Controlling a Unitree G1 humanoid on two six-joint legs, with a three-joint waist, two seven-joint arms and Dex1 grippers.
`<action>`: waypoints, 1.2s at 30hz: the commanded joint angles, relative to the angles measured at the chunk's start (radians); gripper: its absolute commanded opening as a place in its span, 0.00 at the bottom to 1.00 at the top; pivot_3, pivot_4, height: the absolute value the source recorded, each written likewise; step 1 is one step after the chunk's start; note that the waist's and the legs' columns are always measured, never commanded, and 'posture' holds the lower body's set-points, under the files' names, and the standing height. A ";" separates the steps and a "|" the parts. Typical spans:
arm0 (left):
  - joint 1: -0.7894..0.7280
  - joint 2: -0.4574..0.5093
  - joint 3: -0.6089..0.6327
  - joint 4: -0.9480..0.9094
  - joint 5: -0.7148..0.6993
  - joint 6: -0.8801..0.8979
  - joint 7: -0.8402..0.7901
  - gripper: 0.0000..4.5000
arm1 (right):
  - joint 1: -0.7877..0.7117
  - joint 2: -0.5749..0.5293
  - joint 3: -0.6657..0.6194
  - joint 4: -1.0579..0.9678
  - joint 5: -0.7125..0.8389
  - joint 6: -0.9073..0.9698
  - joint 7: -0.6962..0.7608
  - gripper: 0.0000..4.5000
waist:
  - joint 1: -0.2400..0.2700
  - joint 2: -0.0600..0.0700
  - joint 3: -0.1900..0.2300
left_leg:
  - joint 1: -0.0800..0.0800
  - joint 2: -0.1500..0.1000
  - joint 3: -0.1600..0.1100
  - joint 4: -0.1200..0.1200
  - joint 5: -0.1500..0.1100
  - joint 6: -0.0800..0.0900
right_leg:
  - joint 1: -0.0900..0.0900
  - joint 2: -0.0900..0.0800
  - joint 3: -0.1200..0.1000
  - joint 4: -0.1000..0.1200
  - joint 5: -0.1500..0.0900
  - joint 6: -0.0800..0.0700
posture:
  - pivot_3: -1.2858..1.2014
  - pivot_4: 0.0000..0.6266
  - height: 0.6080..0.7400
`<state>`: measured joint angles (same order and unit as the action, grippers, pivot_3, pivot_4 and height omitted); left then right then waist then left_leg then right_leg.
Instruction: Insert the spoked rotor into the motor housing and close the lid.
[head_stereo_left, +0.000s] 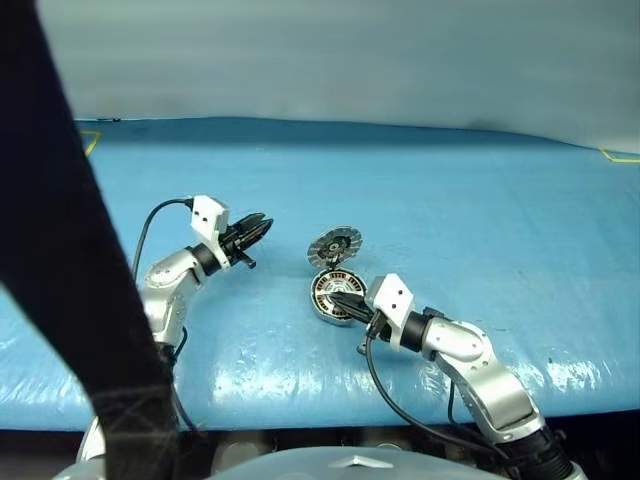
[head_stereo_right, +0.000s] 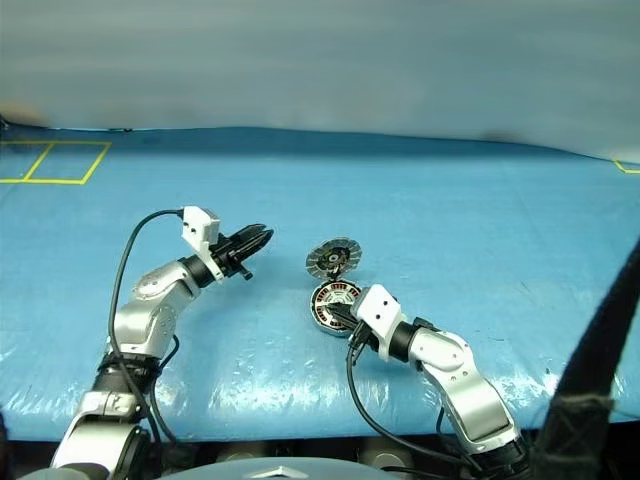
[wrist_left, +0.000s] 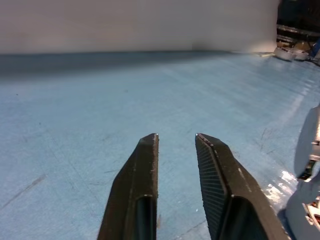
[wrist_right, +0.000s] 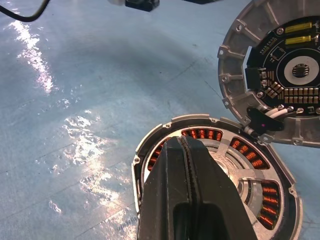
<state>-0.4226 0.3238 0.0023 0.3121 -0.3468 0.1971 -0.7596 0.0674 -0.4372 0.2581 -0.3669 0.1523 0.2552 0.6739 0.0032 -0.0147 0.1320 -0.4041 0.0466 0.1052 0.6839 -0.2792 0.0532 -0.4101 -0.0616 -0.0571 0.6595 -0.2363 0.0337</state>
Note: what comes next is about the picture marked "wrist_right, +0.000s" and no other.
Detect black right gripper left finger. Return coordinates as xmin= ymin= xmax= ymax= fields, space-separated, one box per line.
xmin=136 ymin=135 xmax=196 ymax=240

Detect silver motor housing copper coils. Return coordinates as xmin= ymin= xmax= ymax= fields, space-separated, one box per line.
xmin=131 ymin=113 xmax=304 ymax=240

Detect silver lid with circuit board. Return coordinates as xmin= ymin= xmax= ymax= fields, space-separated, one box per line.
xmin=217 ymin=0 xmax=320 ymax=149

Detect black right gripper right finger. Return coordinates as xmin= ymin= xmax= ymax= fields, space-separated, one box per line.
xmin=179 ymin=135 xmax=259 ymax=240

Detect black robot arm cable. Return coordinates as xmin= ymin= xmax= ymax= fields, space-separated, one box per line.
xmin=0 ymin=0 xmax=52 ymax=23

